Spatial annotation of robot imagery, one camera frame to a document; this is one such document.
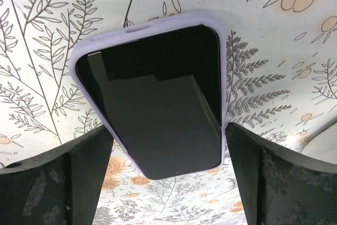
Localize black phone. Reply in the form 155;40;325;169
75;24;222;181

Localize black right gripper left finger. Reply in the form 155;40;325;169
1;126;113;224

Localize lilac phone case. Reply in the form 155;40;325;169
68;10;229;182

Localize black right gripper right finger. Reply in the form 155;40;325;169
225;122;336;224

